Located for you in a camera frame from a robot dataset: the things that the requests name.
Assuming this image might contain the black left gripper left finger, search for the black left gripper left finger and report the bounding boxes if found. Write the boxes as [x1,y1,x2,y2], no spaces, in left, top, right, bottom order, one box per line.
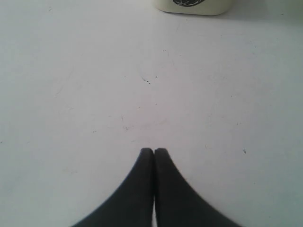
[75,148,154,227]

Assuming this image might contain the cream bin with circle mark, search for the cream bin with circle mark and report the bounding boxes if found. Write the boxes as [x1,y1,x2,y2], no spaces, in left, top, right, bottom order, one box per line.
[151,0,235,16]

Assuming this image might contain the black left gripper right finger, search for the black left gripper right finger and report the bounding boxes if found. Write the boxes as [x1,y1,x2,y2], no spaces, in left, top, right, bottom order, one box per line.
[154,148,239,227]

